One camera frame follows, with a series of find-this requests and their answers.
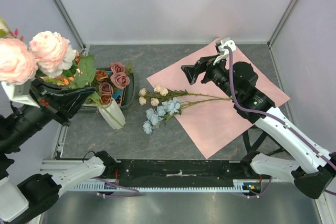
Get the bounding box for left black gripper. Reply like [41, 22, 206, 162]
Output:
[0, 75, 99, 151]

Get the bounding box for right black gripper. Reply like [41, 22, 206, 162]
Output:
[181, 52, 239, 101]

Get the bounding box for peach flower stem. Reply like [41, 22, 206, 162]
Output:
[138, 84, 211, 107]

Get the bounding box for blue hydrangea stem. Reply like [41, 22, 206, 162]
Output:
[143, 97, 230, 135]

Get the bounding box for purple pink wrapping paper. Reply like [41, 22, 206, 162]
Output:
[145, 42, 289, 159]

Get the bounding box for dusty pink rose stem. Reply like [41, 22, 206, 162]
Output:
[95, 62, 135, 96]

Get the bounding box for large peach peony stem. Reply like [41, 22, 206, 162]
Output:
[44, 50, 82, 86]

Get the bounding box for brown orange flower stem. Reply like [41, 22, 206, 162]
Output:
[93, 70, 113, 106]

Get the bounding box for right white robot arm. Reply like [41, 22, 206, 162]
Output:
[181, 57, 335, 199]

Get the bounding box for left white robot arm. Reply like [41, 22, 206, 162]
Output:
[1, 78, 115, 223]

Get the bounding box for white ribbed ceramic vase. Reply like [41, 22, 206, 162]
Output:
[98, 99, 125, 130]

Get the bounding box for dark green plastic tray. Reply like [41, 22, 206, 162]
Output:
[82, 68, 135, 111]

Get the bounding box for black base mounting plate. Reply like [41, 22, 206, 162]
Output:
[101, 159, 269, 182]

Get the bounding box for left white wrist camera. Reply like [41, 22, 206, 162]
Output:
[1, 80, 40, 108]

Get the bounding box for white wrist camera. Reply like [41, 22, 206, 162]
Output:
[1, 80, 40, 108]
[213, 37, 237, 65]

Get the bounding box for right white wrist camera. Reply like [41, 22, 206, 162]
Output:
[213, 37, 237, 65]

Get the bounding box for light blue cable duct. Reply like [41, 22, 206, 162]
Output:
[68, 179, 263, 193]

